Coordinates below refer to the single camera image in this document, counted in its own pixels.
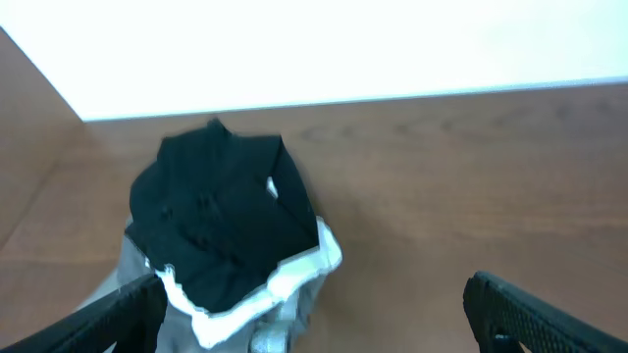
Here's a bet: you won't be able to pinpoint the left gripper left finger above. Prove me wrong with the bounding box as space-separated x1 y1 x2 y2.
1 275 168 353

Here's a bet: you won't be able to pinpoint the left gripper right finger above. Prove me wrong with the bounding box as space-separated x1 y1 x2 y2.
463 272 627 353

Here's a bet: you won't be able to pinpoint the black long pants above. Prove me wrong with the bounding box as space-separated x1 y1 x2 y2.
126 119 319 313

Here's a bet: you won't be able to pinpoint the white garment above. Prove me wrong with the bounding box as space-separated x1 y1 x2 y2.
144 176 343 350

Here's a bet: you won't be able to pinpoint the grey garment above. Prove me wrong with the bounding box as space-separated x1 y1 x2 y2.
73 215 330 353

